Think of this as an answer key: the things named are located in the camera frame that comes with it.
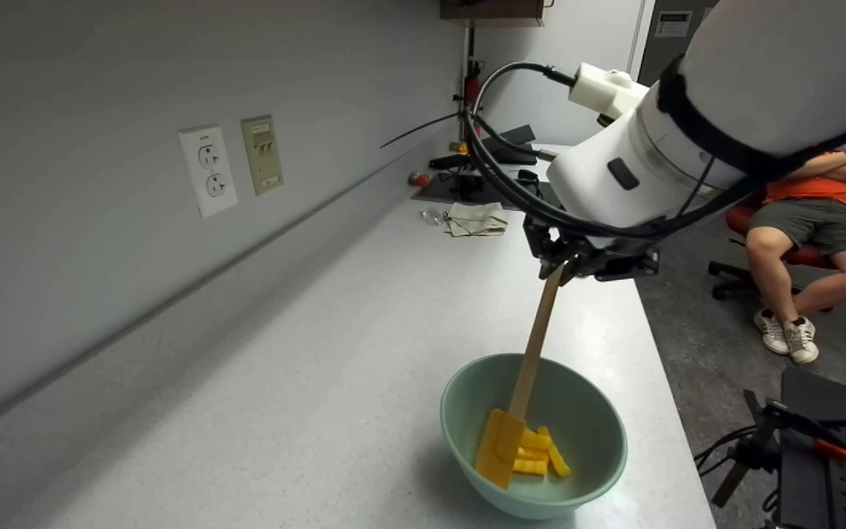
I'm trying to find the mint green bowl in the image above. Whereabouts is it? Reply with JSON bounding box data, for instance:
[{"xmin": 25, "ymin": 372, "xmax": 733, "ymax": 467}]
[{"xmin": 436, "ymin": 351, "xmax": 632, "ymax": 522}]

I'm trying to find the black flat object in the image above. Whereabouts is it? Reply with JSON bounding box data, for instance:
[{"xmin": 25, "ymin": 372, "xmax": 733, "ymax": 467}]
[{"xmin": 479, "ymin": 122, "xmax": 541, "ymax": 168}]

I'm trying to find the wooden spatula yellow head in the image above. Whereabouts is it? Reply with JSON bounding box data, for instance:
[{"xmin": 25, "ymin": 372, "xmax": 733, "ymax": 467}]
[{"xmin": 470, "ymin": 260, "xmax": 575, "ymax": 491}]

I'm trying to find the beige crumpled cloth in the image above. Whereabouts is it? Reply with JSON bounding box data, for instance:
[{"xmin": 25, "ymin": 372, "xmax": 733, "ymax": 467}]
[{"xmin": 420, "ymin": 200, "xmax": 510, "ymax": 241}]

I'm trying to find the black glass cooktop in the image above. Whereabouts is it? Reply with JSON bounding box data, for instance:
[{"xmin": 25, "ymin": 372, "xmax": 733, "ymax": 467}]
[{"xmin": 420, "ymin": 172, "xmax": 533, "ymax": 209}]

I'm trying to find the red fire extinguisher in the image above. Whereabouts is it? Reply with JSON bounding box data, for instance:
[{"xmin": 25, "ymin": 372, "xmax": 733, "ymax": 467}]
[{"xmin": 456, "ymin": 54, "xmax": 488, "ymax": 150}]

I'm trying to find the person in orange shirt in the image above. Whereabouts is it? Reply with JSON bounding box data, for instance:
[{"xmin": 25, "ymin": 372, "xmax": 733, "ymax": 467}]
[{"xmin": 742, "ymin": 144, "xmax": 846, "ymax": 366}]

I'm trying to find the black clamp red handle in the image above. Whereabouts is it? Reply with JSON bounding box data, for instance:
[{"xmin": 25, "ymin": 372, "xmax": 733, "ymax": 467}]
[{"xmin": 694, "ymin": 388, "xmax": 846, "ymax": 510}]

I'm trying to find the red office chair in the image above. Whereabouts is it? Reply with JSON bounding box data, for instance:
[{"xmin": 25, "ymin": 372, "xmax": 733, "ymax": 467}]
[{"xmin": 704, "ymin": 200, "xmax": 837, "ymax": 303}]

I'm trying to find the beige wall switch plate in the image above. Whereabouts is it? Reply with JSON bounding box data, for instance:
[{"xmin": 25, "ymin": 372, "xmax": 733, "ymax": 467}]
[{"xmin": 237, "ymin": 110, "xmax": 284, "ymax": 195}]

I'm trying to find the yellow potato fry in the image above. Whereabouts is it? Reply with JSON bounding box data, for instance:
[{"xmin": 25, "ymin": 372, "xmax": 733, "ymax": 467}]
[
  {"xmin": 544, "ymin": 438, "xmax": 575, "ymax": 481},
  {"xmin": 520, "ymin": 422, "xmax": 554, "ymax": 450},
  {"xmin": 513, "ymin": 441, "xmax": 553, "ymax": 464},
  {"xmin": 507, "ymin": 453, "xmax": 553, "ymax": 481}
]

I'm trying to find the white wall power outlet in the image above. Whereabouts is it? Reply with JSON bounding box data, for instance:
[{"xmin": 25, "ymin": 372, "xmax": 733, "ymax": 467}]
[{"xmin": 179, "ymin": 122, "xmax": 241, "ymax": 218}]

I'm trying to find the black perforated cart top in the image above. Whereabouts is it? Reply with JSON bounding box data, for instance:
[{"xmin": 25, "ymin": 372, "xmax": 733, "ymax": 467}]
[{"xmin": 774, "ymin": 363, "xmax": 846, "ymax": 529}]

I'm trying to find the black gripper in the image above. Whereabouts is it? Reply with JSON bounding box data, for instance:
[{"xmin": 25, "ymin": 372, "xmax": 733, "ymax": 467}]
[{"xmin": 523, "ymin": 220, "xmax": 663, "ymax": 287}]

